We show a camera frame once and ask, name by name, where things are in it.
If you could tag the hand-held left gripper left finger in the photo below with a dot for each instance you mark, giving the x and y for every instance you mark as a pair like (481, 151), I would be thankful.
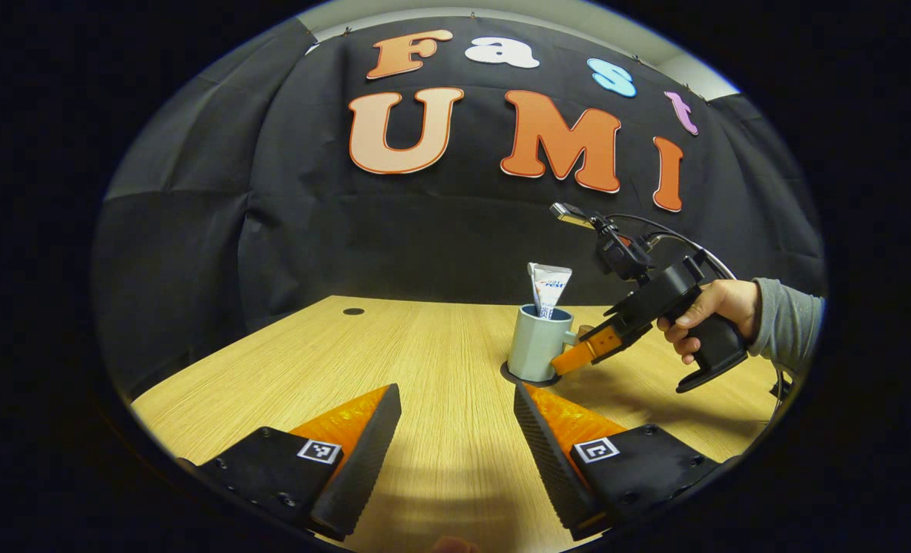
(363, 468)

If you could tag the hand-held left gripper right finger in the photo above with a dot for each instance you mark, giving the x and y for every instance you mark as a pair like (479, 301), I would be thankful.
(551, 468)

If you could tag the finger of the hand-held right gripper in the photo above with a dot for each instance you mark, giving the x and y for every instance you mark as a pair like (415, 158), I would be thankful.
(590, 349)

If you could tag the light blue cup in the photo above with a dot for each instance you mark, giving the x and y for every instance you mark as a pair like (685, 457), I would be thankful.
(536, 346)

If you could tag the white toothpaste tube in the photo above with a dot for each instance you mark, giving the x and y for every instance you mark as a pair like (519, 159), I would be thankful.
(549, 288)

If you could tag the dark round coaster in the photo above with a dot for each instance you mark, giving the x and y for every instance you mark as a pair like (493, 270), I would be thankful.
(505, 372)

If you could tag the wooden desktop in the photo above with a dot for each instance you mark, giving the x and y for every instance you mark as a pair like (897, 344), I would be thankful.
(425, 353)

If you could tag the black backdrop cloth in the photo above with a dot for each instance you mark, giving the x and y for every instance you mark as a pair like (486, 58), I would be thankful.
(309, 230)

